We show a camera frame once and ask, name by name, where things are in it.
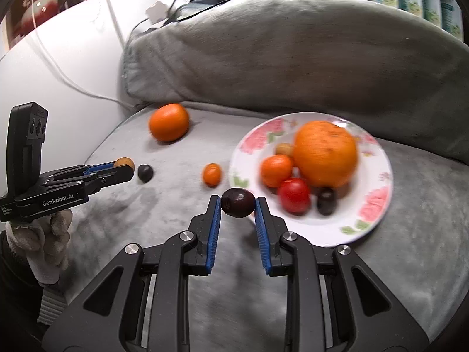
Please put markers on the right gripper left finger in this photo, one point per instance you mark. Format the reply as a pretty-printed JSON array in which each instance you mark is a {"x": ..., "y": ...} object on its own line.
[{"x": 190, "y": 253}]

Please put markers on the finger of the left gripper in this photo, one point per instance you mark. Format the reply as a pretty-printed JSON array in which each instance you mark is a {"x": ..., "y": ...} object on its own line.
[
  {"x": 103, "y": 172},
  {"x": 122, "y": 174}
]

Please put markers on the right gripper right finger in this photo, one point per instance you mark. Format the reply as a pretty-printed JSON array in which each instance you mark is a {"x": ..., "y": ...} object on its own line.
[{"x": 287, "y": 254}]

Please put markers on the large brown longan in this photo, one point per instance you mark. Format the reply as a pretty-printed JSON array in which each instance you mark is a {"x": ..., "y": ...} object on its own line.
[{"x": 124, "y": 161}]

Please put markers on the dark plum back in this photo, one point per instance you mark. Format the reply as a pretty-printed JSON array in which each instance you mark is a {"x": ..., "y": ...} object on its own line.
[{"x": 145, "y": 173}]

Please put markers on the dark plum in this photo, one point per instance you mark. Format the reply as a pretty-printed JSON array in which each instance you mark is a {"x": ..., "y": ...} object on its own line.
[
  {"x": 326, "y": 202},
  {"x": 145, "y": 173},
  {"x": 238, "y": 202}
]

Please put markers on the red tomato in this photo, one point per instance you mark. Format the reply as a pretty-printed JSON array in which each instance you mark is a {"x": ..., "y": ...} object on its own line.
[{"x": 294, "y": 195}]

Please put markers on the dark plum front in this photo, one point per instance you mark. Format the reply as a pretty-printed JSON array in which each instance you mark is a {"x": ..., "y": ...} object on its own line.
[{"x": 326, "y": 202}]

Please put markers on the small kumquat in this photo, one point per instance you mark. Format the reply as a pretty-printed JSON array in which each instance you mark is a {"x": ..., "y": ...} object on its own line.
[{"x": 212, "y": 175}]

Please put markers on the mandarin with stem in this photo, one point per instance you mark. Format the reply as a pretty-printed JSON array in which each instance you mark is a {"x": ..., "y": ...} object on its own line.
[{"x": 275, "y": 170}]

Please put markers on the floral white plate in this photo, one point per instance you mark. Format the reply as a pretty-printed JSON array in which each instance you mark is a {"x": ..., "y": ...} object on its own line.
[{"x": 361, "y": 204}]

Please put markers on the large smooth orange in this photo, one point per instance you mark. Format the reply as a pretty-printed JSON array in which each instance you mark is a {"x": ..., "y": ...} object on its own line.
[{"x": 169, "y": 122}]

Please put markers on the small brown longan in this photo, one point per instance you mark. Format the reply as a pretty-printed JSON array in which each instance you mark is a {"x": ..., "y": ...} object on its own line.
[{"x": 284, "y": 148}]

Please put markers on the left gloved hand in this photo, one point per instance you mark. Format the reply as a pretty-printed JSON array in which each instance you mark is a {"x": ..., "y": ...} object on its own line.
[{"x": 43, "y": 243}]

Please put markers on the large rough orange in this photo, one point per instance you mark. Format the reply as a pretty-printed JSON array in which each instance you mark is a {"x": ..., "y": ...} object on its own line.
[{"x": 325, "y": 154}]

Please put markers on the red vase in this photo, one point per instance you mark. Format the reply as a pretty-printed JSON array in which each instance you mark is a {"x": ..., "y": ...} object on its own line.
[{"x": 36, "y": 13}]

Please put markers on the white power adapter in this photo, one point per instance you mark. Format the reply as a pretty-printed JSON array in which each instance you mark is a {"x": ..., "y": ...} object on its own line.
[{"x": 157, "y": 12}]

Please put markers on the grey back cushion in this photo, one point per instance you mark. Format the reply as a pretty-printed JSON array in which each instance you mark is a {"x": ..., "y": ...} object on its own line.
[{"x": 392, "y": 73}]

